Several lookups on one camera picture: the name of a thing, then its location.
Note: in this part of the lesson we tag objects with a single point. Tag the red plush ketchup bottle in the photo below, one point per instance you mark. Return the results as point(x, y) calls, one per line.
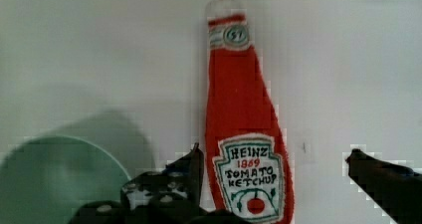
point(247, 161)

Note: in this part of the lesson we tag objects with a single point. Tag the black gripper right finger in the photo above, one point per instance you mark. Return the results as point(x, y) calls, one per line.
point(395, 188)

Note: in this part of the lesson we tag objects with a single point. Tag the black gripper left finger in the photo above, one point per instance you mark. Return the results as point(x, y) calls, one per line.
point(183, 177)

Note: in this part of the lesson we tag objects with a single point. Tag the green mug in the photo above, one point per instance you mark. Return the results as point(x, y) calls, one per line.
point(46, 180)

